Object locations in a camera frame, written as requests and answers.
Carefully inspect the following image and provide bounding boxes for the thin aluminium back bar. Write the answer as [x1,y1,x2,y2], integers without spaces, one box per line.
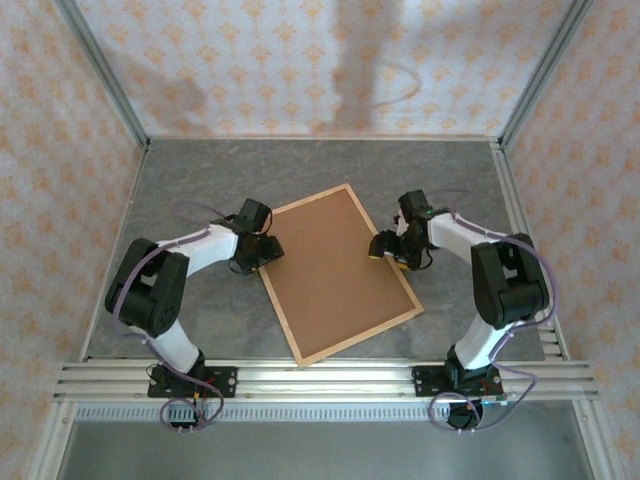
[147,133,501,142]

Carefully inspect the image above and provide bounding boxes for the thin aluminium side strip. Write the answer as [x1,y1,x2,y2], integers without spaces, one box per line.
[79,144,151,362]

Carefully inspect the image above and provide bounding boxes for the aluminium lower leg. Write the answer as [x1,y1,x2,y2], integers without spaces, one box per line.
[27,399,76,480]
[573,399,619,480]

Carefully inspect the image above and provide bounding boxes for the grey metal sheet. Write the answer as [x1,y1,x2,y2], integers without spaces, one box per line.
[54,419,594,480]

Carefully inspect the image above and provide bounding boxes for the black connector box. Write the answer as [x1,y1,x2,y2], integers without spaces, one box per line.
[166,403,207,434]
[446,401,485,432]

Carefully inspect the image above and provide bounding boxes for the light wooden picture frame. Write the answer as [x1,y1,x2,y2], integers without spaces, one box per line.
[258,182,425,370]

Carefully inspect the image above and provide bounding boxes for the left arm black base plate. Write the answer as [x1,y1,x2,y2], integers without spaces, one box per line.
[147,366,238,400]

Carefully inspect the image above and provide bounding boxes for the grey slotted cable duct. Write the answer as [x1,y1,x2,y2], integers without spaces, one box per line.
[74,404,576,422]

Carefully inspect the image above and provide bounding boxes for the aluminium slotted mounting rail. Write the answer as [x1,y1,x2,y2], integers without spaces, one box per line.
[52,358,600,402]

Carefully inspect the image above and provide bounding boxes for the aluminium corner post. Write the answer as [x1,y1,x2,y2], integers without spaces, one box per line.
[53,0,152,151]
[498,0,596,149]

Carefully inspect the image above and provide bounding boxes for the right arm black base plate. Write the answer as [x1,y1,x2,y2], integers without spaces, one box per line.
[411,366,505,400]

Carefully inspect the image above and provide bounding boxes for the wide aluminium side rail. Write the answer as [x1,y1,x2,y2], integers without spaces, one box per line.
[489,140,572,362]

